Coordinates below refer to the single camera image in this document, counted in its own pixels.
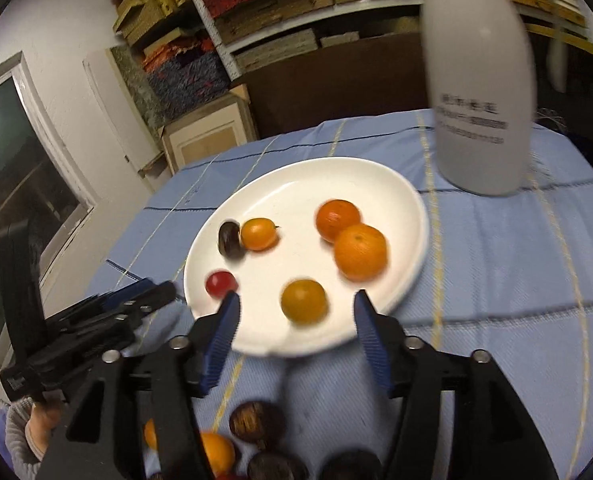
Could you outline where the large mandarin orange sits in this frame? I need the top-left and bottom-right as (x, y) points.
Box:
(333, 223), (389, 282)

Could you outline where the window with white frame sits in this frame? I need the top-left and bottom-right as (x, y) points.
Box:
(0, 53), (95, 367)

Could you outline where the person's left hand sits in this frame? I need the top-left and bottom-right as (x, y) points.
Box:
(25, 399), (64, 462)

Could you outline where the red cherry tomato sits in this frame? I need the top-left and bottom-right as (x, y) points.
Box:
(204, 270), (239, 299)

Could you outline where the white thermos jug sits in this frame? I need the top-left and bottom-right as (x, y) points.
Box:
(421, 0), (553, 196)

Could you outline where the small orange fruit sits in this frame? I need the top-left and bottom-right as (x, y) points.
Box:
(144, 418), (158, 451)

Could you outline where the blue plaid tablecloth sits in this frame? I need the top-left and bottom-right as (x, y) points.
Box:
(86, 110), (593, 479)

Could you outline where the dark wooden chair back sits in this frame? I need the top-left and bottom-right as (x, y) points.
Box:
(232, 32), (429, 139)

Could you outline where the white leaning board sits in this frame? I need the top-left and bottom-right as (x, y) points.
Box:
(83, 49), (163, 188)

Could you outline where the dark water chestnut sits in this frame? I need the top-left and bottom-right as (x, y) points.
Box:
(229, 400), (287, 448)
(218, 220), (246, 260)
(317, 448), (382, 480)
(248, 451), (309, 480)

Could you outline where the orange round fruit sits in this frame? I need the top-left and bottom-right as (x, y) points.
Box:
(201, 431), (237, 478)

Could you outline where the white metal shelf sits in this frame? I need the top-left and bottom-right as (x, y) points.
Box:
(192, 0), (587, 80)

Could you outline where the framed picture in carton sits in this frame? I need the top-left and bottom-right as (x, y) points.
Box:
(160, 84), (257, 174)

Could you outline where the yellow-orange round fruit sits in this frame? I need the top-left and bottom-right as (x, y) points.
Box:
(280, 278), (329, 326)

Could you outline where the small mandarin orange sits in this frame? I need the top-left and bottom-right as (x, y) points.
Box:
(315, 200), (361, 244)

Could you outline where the grey sleeve forearm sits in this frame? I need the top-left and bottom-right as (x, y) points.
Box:
(0, 398), (40, 480)

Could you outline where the small orange kumquat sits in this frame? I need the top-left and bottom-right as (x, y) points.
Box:
(240, 218), (279, 252)

